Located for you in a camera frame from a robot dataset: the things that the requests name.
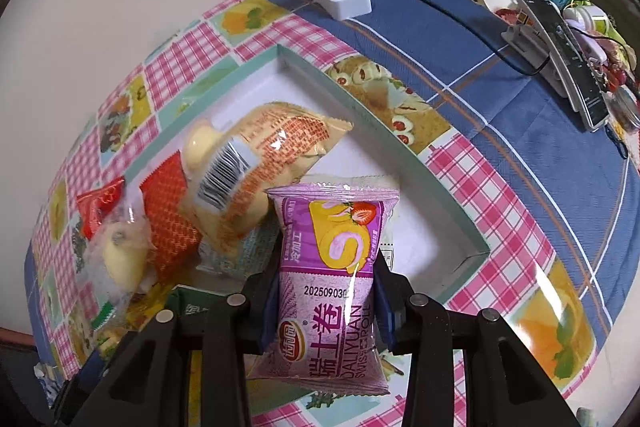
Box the yellow bread snack pack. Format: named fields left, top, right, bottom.
left=125, top=284, right=172, bottom=332

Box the round white cake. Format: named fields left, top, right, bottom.
left=85, top=204, right=157, bottom=324

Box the orange-red patterned wafer pack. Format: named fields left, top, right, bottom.
left=140, top=150, right=202, bottom=281

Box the purple swiss roll pack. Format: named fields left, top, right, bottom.
left=250, top=183, right=398, bottom=395

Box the red candy-wrap snack pack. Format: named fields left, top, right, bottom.
left=76, top=176, right=126, bottom=239

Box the white cream snack pack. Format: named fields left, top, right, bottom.
left=300, top=173, right=400, bottom=202

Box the beige orange-print snack pack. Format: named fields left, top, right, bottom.
left=181, top=102, right=352, bottom=259

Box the dark green snack pack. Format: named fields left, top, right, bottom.
left=164, top=285, right=224, bottom=317

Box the light teal barcode snack pack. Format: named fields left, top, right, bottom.
left=196, top=219, right=280, bottom=280

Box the yellow pudding jelly cup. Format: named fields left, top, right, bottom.
left=181, top=119, right=226, bottom=181

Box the small green cracker pack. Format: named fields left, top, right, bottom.
left=91, top=301, right=117, bottom=343

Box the crumpled blue white wrapper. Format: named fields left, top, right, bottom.
left=34, top=362, right=62, bottom=407

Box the pink checkered tablecloth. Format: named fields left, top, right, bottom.
left=26, top=0, right=597, bottom=395

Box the white tray with teal rim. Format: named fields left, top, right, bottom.
left=106, top=43, right=493, bottom=323

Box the black remote on stand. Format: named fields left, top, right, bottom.
left=516, top=0, right=608, bottom=132

